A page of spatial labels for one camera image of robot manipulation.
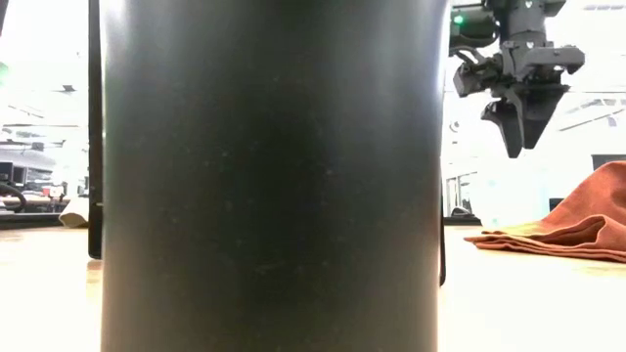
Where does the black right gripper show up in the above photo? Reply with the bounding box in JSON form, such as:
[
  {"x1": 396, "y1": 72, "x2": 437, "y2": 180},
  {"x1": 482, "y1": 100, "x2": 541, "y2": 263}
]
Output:
[{"x1": 452, "y1": 39, "x2": 587, "y2": 159}]

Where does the black cup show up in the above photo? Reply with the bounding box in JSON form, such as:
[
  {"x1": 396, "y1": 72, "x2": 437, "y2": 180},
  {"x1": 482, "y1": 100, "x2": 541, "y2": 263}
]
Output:
[{"x1": 100, "y1": 0, "x2": 449, "y2": 352}]

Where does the orange cloth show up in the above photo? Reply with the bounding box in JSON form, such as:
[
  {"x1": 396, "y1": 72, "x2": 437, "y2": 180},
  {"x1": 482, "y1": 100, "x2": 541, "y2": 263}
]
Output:
[{"x1": 463, "y1": 160, "x2": 626, "y2": 265}]

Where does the beige cloth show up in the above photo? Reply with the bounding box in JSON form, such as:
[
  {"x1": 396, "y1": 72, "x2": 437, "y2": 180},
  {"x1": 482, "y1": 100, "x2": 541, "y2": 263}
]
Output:
[{"x1": 58, "y1": 196, "x2": 91, "y2": 230}]

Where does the dark wall monitor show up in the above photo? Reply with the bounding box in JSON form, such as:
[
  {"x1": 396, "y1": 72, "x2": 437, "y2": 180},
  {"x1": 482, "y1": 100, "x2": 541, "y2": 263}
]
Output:
[{"x1": 590, "y1": 154, "x2": 626, "y2": 171}]

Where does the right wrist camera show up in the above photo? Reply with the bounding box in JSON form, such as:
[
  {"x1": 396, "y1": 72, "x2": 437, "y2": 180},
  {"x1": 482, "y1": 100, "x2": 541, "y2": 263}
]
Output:
[{"x1": 448, "y1": 3, "x2": 502, "y2": 51}]

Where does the black aluminium rig frame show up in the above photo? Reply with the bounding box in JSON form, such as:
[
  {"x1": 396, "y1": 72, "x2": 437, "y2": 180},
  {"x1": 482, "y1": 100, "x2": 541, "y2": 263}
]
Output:
[{"x1": 0, "y1": 211, "x2": 485, "y2": 231}]

